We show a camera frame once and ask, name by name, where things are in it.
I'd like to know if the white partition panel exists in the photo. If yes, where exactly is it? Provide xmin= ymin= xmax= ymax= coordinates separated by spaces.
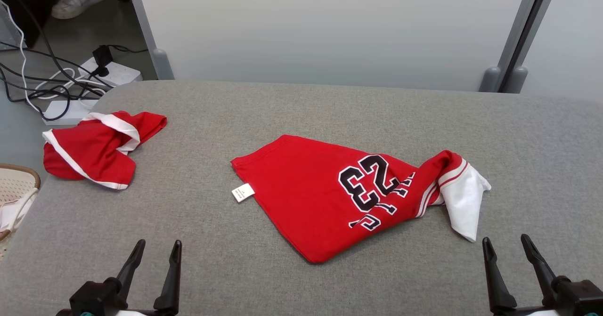
xmin=134 ymin=0 xmax=533 ymax=92
xmin=521 ymin=0 xmax=603 ymax=102

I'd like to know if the grey partition post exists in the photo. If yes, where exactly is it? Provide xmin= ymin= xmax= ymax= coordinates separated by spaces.
xmin=123 ymin=0 xmax=175 ymax=80
xmin=479 ymin=0 xmax=547 ymax=93
xmin=499 ymin=0 xmax=562 ymax=94

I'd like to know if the white power strip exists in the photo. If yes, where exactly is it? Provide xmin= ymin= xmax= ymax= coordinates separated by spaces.
xmin=43 ymin=98 xmax=102 ymax=126
xmin=78 ymin=57 xmax=143 ymax=88

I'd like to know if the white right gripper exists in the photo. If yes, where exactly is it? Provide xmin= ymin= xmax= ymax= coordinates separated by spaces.
xmin=482 ymin=234 xmax=566 ymax=316

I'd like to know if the grey computer tower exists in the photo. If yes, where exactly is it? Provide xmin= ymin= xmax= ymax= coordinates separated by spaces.
xmin=0 ymin=0 xmax=24 ymax=51

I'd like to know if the red shorts white trim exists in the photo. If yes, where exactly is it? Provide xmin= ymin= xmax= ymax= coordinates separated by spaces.
xmin=42 ymin=111 xmax=168 ymax=190

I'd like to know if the thin black cable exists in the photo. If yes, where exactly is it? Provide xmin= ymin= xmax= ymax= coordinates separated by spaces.
xmin=107 ymin=44 xmax=149 ymax=54

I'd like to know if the black computer tower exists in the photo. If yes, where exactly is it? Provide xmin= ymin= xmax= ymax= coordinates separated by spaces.
xmin=0 ymin=0 xmax=59 ymax=48

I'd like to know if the beige perforated laundry basket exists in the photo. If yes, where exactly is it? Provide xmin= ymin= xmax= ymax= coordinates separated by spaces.
xmin=0 ymin=163 xmax=41 ymax=260

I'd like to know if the black plug adapter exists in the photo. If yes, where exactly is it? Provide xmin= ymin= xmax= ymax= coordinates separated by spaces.
xmin=92 ymin=45 xmax=114 ymax=77

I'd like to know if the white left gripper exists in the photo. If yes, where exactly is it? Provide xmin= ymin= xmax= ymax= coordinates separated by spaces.
xmin=57 ymin=239 xmax=182 ymax=316

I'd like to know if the red jersey number 23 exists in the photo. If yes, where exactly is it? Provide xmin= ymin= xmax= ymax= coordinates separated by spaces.
xmin=230 ymin=134 xmax=492 ymax=264

